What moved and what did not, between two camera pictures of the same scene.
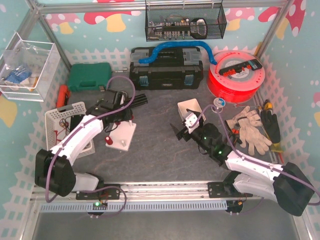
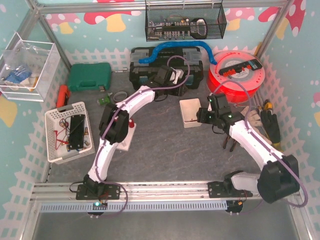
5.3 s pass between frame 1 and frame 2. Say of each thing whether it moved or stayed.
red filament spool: stayed
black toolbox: stayed
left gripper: moved
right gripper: moved
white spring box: stayed
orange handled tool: stayed
